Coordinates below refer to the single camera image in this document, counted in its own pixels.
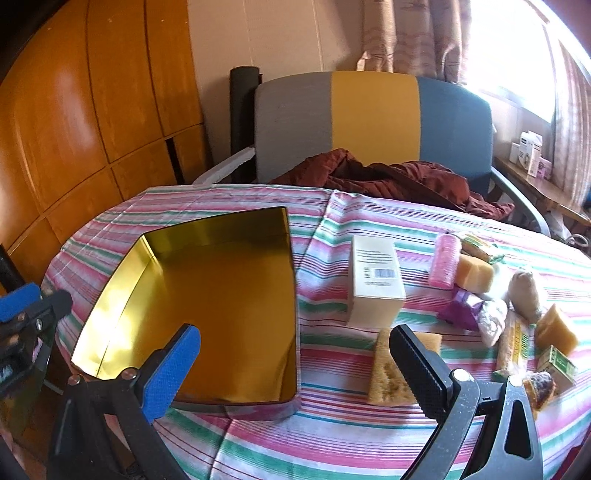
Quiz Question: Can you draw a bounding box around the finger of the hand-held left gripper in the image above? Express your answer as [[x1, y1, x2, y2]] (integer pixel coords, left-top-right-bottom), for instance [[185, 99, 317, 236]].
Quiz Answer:
[[9, 290, 73, 342], [0, 283, 41, 324]]

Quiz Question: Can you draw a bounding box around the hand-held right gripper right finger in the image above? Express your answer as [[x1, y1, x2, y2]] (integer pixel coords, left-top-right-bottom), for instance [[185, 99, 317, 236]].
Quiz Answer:
[[390, 324, 543, 480]]

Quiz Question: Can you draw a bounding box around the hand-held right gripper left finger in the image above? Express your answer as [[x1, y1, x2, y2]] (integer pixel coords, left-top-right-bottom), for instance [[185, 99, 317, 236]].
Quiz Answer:
[[46, 324, 201, 480]]

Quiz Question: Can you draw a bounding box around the purple foil packet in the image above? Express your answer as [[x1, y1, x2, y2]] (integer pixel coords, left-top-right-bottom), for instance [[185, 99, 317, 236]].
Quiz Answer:
[[438, 286, 485, 332]]

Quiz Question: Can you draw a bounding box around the cream cardboard carton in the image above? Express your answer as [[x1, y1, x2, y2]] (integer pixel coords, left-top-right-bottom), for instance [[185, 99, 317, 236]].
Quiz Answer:
[[346, 234, 407, 329]]

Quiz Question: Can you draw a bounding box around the white plastic bag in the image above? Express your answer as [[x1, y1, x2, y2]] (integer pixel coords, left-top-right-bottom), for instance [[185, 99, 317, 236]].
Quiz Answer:
[[475, 298, 509, 348]]

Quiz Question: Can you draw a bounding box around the gold metal tin box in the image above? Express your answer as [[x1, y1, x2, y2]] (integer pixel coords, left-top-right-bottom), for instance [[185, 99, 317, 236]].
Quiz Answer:
[[70, 206, 303, 421]]

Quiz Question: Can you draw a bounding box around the long cracker packet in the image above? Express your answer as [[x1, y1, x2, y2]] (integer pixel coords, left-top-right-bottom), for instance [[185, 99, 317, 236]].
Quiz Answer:
[[493, 313, 537, 380]]

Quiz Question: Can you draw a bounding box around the pink hair roller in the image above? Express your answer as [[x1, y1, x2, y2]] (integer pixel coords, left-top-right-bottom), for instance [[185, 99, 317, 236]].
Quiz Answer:
[[428, 232, 463, 291]]

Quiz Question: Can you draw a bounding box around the thick yellow sponge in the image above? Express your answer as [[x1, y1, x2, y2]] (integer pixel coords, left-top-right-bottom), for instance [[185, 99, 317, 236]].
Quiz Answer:
[[534, 303, 581, 359], [456, 254, 496, 294]]

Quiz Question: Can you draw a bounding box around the printed snack pouch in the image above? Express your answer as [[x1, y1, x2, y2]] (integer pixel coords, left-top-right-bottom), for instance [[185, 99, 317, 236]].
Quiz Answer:
[[522, 370, 556, 412]]

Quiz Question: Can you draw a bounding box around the white cotton wad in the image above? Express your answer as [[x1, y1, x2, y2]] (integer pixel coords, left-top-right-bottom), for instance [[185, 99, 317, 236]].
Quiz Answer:
[[508, 268, 544, 324]]

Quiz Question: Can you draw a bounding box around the small green-ended snack packet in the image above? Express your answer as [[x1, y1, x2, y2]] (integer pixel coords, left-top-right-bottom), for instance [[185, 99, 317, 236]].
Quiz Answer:
[[461, 233, 503, 265]]

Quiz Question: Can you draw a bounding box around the small green box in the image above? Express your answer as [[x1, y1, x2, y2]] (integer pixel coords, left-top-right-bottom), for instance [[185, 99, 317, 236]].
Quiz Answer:
[[537, 346, 578, 387]]

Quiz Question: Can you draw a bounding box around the black metal tube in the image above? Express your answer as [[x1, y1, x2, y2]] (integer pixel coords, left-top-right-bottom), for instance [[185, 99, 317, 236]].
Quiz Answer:
[[0, 244, 25, 294]]

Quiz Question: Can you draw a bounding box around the striped tablecloth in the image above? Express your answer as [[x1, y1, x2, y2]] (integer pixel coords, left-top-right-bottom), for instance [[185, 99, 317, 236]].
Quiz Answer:
[[41, 184, 591, 480]]

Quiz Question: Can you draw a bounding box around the dark red jacket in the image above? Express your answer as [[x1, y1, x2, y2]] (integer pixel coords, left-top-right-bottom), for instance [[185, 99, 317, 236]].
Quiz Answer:
[[270, 148, 515, 221]]

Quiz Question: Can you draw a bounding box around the wooden side desk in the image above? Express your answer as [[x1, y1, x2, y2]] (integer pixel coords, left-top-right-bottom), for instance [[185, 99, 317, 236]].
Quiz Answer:
[[493, 154, 591, 227]]

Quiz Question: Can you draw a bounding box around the wooden wardrobe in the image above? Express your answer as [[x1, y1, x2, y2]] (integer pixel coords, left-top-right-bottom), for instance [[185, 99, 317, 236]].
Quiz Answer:
[[0, 0, 213, 296]]

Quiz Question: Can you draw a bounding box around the white printed carton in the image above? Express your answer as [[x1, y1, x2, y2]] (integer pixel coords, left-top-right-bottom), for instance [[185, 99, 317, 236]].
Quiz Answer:
[[517, 130, 544, 177]]

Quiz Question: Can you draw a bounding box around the grey yellow blue armchair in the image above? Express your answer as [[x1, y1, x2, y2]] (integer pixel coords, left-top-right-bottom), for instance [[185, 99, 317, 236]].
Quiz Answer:
[[194, 70, 550, 234]]

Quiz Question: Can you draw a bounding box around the black rolled mat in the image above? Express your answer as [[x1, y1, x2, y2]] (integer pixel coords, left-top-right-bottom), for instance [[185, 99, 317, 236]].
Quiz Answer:
[[230, 66, 262, 160]]

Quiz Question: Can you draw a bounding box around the patterned beige curtain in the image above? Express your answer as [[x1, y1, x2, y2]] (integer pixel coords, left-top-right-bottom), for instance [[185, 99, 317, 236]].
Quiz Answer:
[[551, 37, 591, 208], [358, 0, 472, 86]]

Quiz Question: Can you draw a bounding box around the window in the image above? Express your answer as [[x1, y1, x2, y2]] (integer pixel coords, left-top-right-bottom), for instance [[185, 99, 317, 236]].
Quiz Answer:
[[466, 0, 568, 123]]

